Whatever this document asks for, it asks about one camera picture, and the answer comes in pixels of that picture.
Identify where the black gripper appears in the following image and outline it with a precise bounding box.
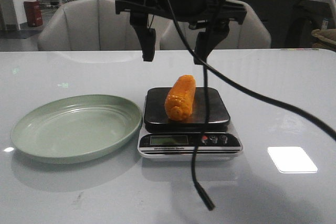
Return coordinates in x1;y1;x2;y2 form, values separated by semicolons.
115;0;247;65

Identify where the orange corn cob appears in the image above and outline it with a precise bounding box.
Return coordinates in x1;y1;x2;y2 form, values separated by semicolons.
164;75;196;121

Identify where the grey chair on right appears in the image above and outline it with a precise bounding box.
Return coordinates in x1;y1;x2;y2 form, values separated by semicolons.
160;0;271;50

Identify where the grey chair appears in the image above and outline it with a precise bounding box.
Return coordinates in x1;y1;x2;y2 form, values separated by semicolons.
37;0;141;51
160;0;271;50

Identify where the grey chair on left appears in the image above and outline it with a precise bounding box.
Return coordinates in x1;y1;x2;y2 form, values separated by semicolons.
37;0;141;51

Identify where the black electronic kitchen scale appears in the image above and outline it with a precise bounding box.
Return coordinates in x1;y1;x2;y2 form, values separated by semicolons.
138;87;243;161

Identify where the dark side table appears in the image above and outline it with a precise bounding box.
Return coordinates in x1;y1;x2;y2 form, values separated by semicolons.
285;0;335;48

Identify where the red bin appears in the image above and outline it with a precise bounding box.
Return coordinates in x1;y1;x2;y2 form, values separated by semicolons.
24;1;43;27

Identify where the light green plate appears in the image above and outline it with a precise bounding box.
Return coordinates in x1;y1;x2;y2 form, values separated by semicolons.
11;94;142;164

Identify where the beige cushion at right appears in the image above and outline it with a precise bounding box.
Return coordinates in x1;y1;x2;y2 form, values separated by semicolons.
311;28;336;52

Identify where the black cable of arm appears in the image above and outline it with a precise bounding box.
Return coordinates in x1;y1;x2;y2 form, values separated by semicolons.
151;0;336;211

